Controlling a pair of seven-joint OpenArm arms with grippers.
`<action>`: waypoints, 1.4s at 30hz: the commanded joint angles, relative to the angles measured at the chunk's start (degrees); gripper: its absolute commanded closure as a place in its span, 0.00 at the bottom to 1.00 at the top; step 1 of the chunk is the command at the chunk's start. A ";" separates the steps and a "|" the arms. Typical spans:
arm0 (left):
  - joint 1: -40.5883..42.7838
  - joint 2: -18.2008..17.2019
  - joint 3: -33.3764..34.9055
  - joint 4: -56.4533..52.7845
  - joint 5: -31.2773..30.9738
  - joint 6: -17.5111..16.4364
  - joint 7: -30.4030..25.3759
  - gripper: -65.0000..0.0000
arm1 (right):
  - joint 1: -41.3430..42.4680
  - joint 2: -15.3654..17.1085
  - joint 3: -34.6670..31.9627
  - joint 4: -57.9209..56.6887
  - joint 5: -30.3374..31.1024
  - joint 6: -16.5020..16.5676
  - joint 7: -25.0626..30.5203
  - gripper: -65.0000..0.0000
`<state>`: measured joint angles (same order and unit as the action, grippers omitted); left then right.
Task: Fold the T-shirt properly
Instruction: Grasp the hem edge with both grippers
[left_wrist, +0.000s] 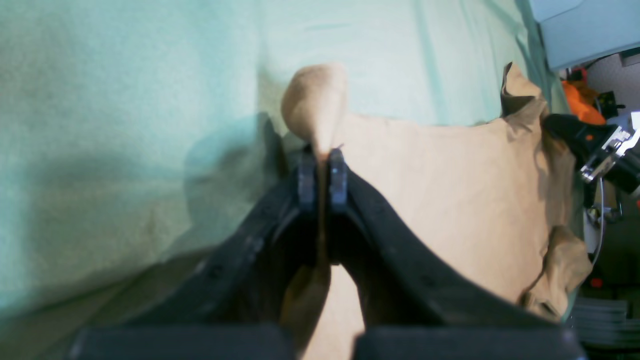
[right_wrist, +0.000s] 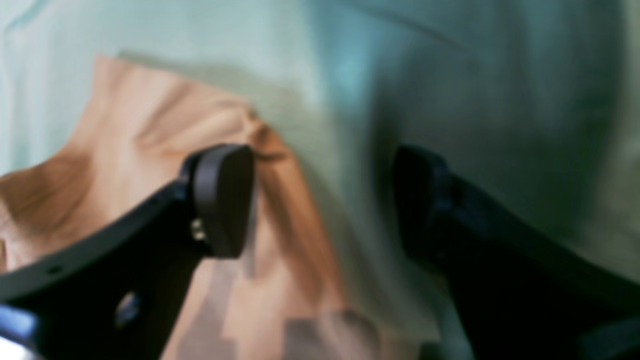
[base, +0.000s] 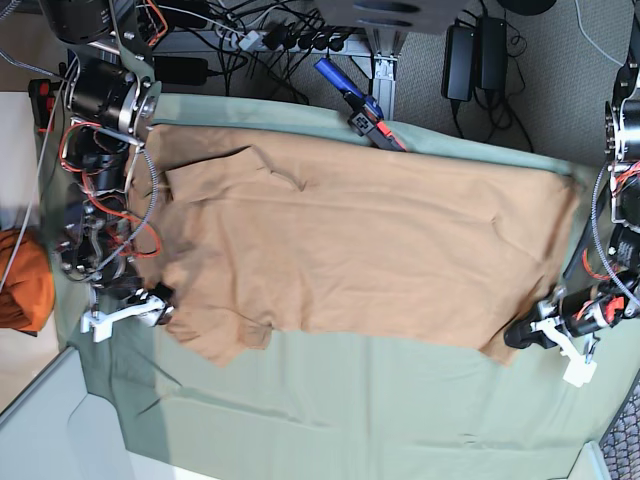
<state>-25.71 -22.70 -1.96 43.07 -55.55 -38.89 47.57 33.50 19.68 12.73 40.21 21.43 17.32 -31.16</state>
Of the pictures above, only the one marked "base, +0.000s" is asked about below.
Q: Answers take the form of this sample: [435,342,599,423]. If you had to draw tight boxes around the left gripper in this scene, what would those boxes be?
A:
[503,284,638,349]

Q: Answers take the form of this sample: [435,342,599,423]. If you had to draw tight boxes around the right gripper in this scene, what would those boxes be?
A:
[92,282,175,328]

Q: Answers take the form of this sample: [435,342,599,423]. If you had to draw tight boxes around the tan T-shirt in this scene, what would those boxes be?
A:
[129,125,579,365]

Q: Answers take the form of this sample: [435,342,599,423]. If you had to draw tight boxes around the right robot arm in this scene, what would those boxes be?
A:
[40,1,174,336]

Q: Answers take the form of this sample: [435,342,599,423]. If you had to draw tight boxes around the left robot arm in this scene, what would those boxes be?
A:
[504,45,639,349]

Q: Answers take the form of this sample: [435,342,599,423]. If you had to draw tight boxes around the orange folded cloth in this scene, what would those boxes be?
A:
[1,229,55,334]

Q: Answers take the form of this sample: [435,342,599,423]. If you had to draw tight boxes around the grey plastic bin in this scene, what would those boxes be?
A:
[1,348,135,479]

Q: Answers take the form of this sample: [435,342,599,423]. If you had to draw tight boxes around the red black clamp at left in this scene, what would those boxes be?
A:
[28,79,60,133]

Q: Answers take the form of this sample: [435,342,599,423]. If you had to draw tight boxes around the white power strip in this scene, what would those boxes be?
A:
[214,24,360,53]

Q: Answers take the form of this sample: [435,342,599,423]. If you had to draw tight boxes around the black power adapter brick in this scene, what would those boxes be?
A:
[441,25,475,102]

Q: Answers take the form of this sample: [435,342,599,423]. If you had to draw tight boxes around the blue and red clamp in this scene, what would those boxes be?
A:
[314,58,407,152]

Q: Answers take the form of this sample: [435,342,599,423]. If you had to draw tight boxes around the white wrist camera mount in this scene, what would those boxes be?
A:
[80,289,174,343]

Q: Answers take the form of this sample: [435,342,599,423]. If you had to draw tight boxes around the white cable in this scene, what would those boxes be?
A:
[0,49,81,296]

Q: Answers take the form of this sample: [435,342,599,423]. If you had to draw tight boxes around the aluminium frame profile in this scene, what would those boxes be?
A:
[344,27,407,120]

